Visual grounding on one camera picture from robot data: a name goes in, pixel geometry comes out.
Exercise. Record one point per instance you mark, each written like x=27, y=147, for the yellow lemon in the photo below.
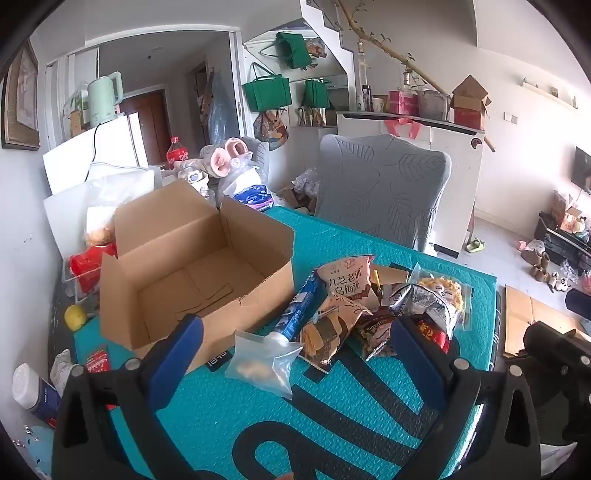
x=76, y=318

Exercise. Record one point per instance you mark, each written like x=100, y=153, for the dark navy object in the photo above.
x=579, y=303

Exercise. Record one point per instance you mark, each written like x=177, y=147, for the silver foil snack packet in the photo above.
x=415, y=300

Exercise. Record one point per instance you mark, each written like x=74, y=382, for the white wall shelf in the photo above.
x=549, y=92

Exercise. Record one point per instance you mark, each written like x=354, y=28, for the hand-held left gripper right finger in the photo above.
x=415, y=360

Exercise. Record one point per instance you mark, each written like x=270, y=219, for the brown seaweed snack packet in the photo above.
x=328, y=332

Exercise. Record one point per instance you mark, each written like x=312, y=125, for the clear plastic container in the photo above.
x=78, y=290

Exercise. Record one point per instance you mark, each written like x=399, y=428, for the blue white tissue pack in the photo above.
x=253, y=196

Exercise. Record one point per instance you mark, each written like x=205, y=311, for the white baby shoe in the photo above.
x=193, y=177

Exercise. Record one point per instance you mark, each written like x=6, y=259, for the pink fluffy slipper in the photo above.
x=219, y=164
x=238, y=148

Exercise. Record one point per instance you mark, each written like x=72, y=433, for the open brown red carton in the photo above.
x=468, y=106

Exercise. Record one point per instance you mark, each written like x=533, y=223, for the large white foam board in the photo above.
x=64, y=221

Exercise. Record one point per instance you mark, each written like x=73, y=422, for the grey leaf-pattern chair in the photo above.
x=378, y=184

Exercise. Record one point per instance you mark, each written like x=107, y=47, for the small red snack packet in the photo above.
x=431, y=334

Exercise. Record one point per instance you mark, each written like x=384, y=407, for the small white foam board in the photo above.
x=69, y=166

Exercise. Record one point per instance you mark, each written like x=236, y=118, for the long bamboo branch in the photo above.
x=392, y=48

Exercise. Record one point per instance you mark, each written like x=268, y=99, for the large green felt bag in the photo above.
x=268, y=92

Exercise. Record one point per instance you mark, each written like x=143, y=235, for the white fridge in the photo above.
x=127, y=138

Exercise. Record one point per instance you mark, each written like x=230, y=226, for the white maroon drink mix packet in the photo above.
x=346, y=281

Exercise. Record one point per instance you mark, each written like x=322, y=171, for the blue tube snack packet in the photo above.
x=295, y=314

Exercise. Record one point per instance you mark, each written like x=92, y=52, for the red yellow crinkled snack packet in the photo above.
x=374, y=337

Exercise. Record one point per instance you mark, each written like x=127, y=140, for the white plastic bag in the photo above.
x=238, y=177

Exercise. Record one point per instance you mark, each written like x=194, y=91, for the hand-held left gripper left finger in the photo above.
x=178, y=360

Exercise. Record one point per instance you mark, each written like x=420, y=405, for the white cabinet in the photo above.
x=461, y=184

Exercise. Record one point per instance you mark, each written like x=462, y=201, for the green slipper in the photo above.
x=474, y=244

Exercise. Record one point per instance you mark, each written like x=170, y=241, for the brown boots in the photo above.
x=541, y=267

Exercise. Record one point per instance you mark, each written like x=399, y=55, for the clear packet of yellow noodles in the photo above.
x=443, y=286

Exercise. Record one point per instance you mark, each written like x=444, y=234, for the flattened cardboard sheet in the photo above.
x=521, y=318

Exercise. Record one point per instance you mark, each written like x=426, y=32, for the small clear zip bag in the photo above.
x=263, y=364

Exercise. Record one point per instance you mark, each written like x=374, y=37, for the flat red sachet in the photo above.
x=98, y=361

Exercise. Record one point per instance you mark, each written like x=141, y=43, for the patterned tote bag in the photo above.
x=271, y=129

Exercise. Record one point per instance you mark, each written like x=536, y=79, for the brown cardboard box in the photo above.
x=207, y=277

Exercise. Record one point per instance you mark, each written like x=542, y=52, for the dark television stand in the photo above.
x=568, y=244

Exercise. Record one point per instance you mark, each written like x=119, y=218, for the pink gift box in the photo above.
x=402, y=102

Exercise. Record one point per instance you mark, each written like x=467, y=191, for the small green felt bag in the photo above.
x=316, y=94

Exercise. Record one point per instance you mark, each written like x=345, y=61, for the clear zip bag of chips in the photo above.
x=104, y=217

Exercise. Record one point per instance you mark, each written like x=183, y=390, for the grey metal bin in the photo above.
x=434, y=105

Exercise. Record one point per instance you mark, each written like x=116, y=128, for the red cola bottle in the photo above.
x=176, y=154

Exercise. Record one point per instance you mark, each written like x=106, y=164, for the brown wooden door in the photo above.
x=147, y=120

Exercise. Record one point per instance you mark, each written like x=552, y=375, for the crumpled printed tissue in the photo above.
x=62, y=369

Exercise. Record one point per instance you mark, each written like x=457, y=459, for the framed wall picture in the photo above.
x=21, y=97

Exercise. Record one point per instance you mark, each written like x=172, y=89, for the white bottle with blue label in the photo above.
x=34, y=392

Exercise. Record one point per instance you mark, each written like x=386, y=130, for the blue plastic hanging bag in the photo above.
x=224, y=110

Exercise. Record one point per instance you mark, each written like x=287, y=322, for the pale green electric kettle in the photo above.
x=104, y=99

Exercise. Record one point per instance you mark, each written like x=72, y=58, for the large red snack packet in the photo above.
x=92, y=265

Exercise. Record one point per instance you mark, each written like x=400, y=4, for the small tan paper box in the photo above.
x=392, y=275

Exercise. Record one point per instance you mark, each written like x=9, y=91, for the wall television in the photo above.
x=582, y=170

